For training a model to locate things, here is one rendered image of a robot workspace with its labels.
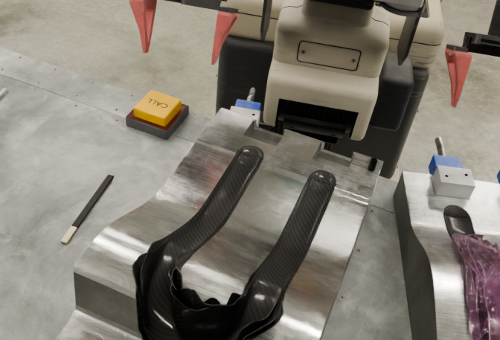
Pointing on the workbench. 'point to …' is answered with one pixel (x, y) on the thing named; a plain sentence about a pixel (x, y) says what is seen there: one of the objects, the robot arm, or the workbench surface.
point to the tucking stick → (86, 209)
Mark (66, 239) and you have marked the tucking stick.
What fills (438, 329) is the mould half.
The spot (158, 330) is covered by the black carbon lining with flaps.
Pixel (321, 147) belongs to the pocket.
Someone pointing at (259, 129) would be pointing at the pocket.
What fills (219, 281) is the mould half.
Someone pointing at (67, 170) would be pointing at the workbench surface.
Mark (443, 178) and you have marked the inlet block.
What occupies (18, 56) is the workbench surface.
